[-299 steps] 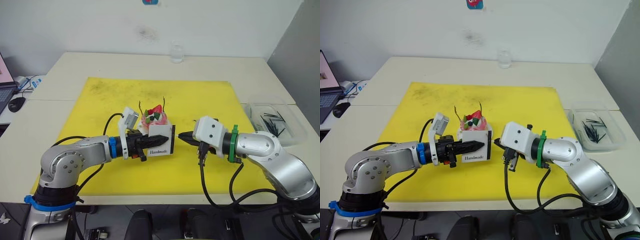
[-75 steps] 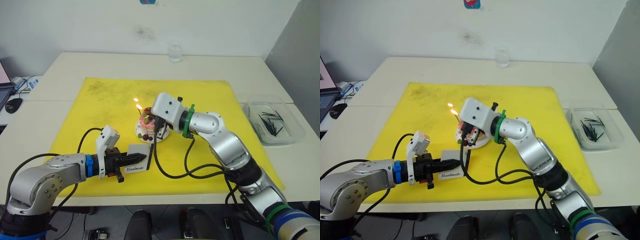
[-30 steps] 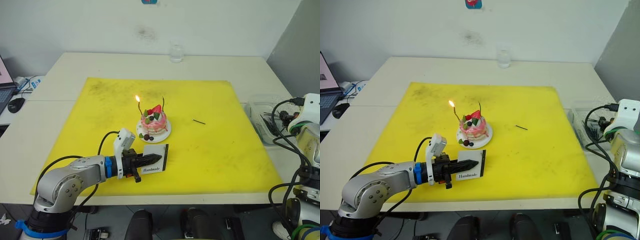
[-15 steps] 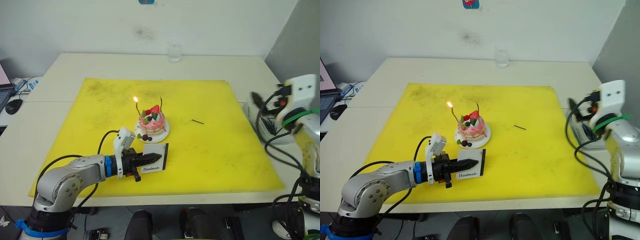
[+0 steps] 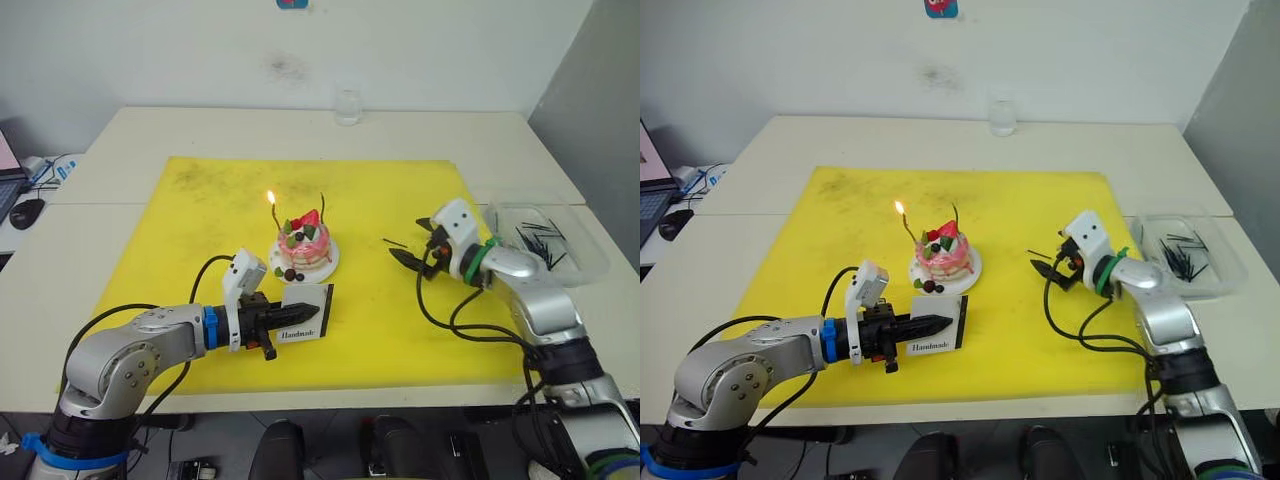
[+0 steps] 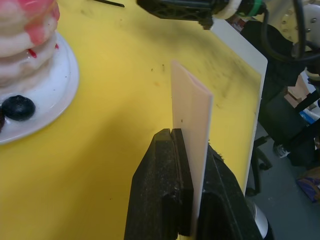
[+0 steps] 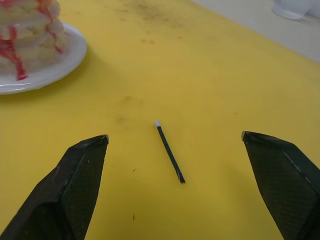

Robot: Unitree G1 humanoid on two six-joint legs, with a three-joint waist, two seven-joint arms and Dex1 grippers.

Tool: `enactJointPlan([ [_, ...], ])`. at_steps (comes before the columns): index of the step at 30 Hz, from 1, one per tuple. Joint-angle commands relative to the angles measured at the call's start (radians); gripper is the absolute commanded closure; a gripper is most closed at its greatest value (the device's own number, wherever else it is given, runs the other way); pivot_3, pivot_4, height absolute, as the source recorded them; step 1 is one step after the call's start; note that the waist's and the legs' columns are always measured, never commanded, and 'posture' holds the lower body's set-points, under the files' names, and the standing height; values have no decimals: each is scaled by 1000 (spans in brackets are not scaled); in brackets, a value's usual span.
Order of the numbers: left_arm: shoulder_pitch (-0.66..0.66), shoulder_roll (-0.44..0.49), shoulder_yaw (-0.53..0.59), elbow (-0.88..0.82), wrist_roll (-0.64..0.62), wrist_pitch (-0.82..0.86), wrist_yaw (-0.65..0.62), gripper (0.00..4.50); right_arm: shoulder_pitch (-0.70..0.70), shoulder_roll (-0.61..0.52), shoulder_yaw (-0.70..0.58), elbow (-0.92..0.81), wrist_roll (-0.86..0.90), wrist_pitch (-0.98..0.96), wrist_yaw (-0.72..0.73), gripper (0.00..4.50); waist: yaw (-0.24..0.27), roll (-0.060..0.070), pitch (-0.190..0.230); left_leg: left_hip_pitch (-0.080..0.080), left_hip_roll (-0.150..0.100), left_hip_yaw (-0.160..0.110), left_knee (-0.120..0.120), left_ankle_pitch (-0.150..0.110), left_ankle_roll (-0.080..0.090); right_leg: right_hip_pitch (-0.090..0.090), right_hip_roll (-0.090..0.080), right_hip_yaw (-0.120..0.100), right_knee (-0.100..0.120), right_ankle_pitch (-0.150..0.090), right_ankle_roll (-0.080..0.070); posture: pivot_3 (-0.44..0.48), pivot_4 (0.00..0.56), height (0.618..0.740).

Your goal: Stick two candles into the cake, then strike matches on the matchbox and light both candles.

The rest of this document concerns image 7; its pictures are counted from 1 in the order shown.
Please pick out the pink and white layered cake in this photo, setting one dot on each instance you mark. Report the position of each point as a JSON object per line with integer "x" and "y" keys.
{"x": 30, "y": 37}

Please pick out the black match with white tip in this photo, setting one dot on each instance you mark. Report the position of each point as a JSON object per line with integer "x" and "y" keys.
{"x": 170, "y": 152}

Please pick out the clear plastic cup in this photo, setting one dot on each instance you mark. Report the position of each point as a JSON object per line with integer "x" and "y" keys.
{"x": 287, "y": 10}

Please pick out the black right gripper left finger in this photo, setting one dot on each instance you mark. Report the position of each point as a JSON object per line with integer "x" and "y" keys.
{"x": 57, "y": 197}

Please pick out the white round plate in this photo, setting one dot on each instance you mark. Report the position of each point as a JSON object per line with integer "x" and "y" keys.
{"x": 72, "y": 57}

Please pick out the yellow table mat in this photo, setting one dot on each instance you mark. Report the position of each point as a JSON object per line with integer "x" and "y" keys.
{"x": 175, "y": 75}

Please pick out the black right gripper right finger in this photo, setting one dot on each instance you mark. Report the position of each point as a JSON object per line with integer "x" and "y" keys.
{"x": 287, "y": 190}

